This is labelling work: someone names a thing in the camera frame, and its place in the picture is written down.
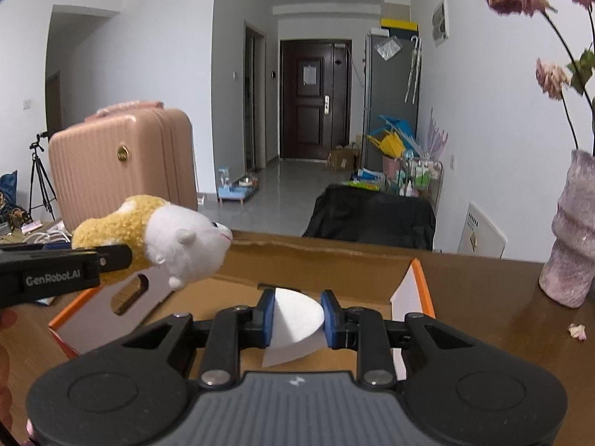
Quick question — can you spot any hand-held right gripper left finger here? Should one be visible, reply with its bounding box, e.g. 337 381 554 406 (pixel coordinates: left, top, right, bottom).
122 288 276 390

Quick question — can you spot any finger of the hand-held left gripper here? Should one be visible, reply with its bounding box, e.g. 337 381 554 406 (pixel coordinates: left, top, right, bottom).
95 243 134 274

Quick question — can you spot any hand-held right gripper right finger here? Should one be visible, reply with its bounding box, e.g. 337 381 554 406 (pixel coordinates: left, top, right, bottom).
321 289 475 390

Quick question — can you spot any white round pad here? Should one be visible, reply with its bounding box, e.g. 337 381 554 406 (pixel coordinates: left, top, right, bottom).
263 287 325 368

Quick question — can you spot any orange-edged cardboard box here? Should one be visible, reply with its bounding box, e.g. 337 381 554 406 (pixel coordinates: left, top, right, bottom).
48 230 436 382

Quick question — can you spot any yellow white plush hamster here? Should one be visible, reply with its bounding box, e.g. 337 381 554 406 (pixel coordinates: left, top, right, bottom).
71 194 234 289

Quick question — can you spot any person's left hand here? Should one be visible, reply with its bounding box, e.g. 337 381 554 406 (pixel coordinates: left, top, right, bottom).
0 309 18 435

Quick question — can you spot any pink ribbed suitcase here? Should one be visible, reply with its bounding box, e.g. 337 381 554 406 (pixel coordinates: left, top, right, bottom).
49 100 198 234

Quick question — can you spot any dark blue bag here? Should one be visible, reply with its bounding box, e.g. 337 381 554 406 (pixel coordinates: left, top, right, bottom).
0 170 19 215

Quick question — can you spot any pet feeder stand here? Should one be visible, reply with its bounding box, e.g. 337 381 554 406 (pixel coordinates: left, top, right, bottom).
218 167 259 204

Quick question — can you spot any colourful paper pile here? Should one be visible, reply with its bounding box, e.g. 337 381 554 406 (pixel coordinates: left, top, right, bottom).
348 167 386 191

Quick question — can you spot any small brown shipping box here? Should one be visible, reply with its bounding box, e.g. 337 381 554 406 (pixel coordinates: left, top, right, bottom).
327 146 361 172

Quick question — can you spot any pink bucket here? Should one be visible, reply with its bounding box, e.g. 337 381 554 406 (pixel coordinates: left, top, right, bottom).
382 155 405 182

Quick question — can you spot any metal cart with bottles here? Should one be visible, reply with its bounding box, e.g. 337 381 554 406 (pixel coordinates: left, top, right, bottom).
395 158 444 217

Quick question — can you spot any white flat panel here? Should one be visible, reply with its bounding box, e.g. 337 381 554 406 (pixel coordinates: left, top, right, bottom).
457 202 507 260

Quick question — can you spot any dark brown entrance door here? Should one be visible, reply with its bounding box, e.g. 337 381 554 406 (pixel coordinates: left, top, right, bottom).
280 39 353 161

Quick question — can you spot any dark framed room door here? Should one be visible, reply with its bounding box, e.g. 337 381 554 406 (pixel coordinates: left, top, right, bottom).
244 21 268 171

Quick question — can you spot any blue plastic stool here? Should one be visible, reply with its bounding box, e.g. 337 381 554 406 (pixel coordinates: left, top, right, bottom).
377 114 417 149

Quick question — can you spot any purple feather decoration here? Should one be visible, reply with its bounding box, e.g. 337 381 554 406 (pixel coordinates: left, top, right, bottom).
425 108 450 161

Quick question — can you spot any grey refrigerator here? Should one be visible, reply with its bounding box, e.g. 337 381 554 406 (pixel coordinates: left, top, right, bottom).
363 32 420 171

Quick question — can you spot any pink textured vase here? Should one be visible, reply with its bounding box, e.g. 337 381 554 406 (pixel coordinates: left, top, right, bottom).
539 149 595 308

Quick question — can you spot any white folded umbrella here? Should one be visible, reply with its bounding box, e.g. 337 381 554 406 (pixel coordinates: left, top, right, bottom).
404 35 423 104

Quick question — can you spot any clear plastic bag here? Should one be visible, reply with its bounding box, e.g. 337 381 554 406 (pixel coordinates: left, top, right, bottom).
376 37 401 61

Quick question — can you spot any yellow flat box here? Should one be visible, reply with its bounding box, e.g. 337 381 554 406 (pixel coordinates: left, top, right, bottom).
380 17 419 38

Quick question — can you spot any white electrical panel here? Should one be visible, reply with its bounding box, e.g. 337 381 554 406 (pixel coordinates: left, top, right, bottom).
431 0 451 48

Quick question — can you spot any white charging cable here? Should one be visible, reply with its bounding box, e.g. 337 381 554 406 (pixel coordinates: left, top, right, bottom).
21 227 70 245

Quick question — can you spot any black camera tripod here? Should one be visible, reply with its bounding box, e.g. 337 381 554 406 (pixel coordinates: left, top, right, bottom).
28 132 57 222

